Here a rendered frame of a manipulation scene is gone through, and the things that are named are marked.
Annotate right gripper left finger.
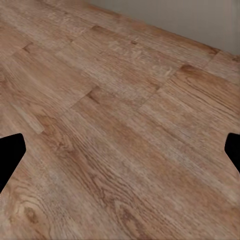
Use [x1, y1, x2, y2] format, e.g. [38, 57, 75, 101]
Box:
[0, 133, 26, 193]

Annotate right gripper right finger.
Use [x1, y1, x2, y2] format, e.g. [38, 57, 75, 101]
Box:
[224, 132, 240, 172]

